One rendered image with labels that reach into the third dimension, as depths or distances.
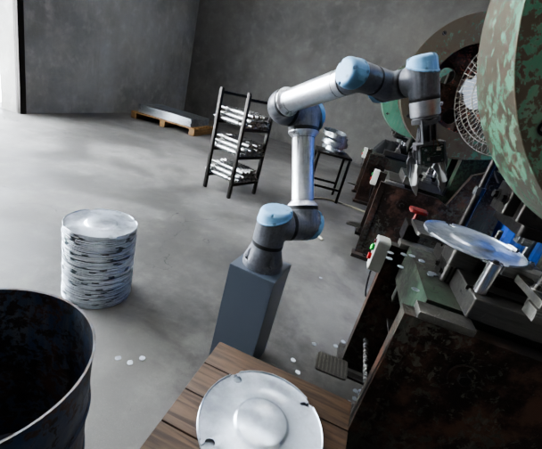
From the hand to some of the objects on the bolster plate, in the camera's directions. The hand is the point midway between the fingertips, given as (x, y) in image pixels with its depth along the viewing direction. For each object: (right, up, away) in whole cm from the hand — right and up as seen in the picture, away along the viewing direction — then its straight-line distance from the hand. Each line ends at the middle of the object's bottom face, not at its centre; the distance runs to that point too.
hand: (428, 189), depth 97 cm
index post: (+10, -28, -8) cm, 30 cm away
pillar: (+30, -28, -4) cm, 42 cm away
